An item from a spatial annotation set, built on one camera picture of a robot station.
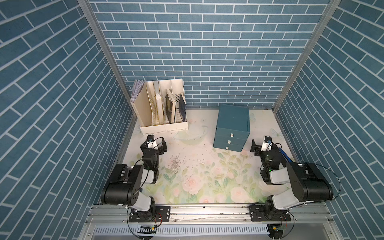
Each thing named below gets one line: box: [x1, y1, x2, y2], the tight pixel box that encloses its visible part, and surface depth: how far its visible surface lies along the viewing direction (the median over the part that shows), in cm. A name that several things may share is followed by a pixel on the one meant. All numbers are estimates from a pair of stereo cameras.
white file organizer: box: [130, 78, 189, 136], surface depth 105 cm
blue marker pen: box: [278, 148, 293, 163], surface depth 95 cm
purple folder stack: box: [130, 79, 146, 103], surface depth 93 cm
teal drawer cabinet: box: [213, 103, 251, 152], surface depth 88 cm
